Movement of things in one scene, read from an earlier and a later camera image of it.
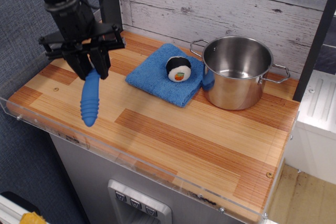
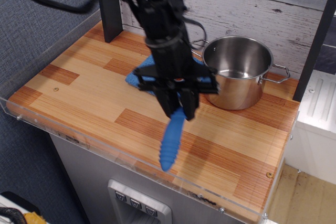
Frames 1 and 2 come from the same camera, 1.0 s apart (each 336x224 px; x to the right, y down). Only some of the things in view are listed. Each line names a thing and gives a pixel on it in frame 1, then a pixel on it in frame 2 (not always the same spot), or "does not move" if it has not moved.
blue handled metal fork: [90, 96] -> [171, 139]
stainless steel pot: [240, 65] does not move
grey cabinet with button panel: [112, 189] does not move
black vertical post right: [327, 17] does not move
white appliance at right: [311, 148] does not move
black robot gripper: [80, 31] -> [175, 77]
